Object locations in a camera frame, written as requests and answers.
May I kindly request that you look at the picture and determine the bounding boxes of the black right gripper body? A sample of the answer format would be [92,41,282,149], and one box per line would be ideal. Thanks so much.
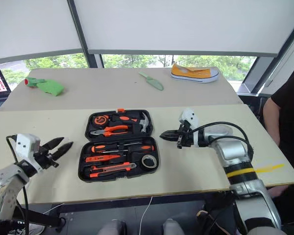
[176,123,195,149]

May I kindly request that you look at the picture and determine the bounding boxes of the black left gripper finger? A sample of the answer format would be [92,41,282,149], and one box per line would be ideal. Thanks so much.
[50,141,74,161]
[42,137,65,151]

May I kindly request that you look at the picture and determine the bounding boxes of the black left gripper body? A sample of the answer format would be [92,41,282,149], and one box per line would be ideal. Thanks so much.
[33,146,60,172]

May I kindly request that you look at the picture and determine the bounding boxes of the short shaft orange black screwdriver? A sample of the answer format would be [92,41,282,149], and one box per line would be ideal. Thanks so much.
[117,142,155,153]

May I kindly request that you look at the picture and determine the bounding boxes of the long shaft orange black screwdriver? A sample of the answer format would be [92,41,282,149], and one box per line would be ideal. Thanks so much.
[84,144,128,154]

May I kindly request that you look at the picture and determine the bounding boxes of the black electrical tape roll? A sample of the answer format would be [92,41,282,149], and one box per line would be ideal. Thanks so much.
[141,154,158,169]

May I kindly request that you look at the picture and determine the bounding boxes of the orange voltage tester pen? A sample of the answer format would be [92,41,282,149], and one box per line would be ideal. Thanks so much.
[85,154,122,163]

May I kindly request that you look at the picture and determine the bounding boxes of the black orange utility knife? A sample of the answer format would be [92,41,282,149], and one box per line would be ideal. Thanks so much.
[89,162,137,179]

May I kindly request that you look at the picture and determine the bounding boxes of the black plastic tool case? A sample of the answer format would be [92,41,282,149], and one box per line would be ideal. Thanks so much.
[77,108,161,183]

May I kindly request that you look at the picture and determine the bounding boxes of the claw hammer black orange grip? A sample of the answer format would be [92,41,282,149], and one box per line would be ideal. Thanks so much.
[111,112,151,134]

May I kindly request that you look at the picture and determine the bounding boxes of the orange black tape measure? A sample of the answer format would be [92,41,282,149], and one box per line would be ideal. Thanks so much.
[93,115,110,126]

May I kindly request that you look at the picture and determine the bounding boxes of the light green plastic trowel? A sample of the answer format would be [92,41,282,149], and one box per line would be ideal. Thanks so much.
[138,71,165,92]

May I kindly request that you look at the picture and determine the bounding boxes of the green fabric toy red end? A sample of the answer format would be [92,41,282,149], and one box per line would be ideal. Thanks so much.
[24,76,65,97]

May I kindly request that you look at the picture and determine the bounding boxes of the yellow canvas sneaker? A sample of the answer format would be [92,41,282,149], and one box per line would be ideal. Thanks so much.
[171,63,221,84]

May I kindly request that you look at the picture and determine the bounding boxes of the black shoe tan trim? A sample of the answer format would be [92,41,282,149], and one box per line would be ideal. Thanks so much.
[196,210,226,235]

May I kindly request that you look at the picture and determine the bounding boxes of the grey rounded shape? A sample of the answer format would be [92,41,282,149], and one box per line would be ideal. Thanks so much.
[97,219,127,235]
[162,218,185,235]

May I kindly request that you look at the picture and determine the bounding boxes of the dark window mullion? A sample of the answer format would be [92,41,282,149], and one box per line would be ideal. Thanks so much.
[67,0,105,69]

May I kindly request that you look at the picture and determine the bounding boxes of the person in black shirt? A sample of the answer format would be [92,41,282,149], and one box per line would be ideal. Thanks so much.
[263,66,294,178]

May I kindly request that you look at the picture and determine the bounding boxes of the white roller blind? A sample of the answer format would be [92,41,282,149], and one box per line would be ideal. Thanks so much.
[73,0,294,58]
[0,0,87,65]

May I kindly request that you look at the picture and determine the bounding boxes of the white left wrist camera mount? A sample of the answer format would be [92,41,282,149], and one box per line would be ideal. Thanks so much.
[15,133,42,172]

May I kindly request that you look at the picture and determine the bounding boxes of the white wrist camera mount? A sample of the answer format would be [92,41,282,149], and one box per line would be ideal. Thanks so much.
[15,133,42,172]
[178,108,200,130]

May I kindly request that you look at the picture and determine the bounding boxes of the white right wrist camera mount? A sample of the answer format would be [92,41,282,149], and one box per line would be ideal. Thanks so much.
[178,108,200,130]

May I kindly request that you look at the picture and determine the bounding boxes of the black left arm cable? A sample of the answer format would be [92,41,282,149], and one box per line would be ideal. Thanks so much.
[5,134,31,235]

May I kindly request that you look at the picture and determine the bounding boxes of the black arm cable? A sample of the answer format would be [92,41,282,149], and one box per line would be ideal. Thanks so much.
[5,134,31,235]
[188,121,255,160]

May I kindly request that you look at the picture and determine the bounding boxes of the thin white cable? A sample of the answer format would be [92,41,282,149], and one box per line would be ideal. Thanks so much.
[42,202,65,215]

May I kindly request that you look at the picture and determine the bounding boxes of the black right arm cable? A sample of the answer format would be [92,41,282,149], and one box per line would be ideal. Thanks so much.
[188,121,255,160]

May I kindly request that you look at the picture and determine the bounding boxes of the orange handled pliers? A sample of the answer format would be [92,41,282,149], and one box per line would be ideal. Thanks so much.
[90,125,129,137]

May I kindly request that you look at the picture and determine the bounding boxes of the black table frame bar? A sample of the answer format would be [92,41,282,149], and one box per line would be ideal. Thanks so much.
[12,205,65,233]

